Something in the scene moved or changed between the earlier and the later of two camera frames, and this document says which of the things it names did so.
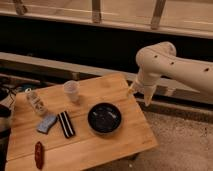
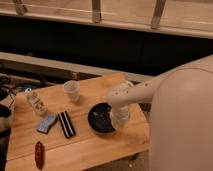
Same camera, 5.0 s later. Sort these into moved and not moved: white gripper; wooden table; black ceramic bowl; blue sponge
Moved: white gripper
Not moved: wooden table; black ceramic bowl; blue sponge
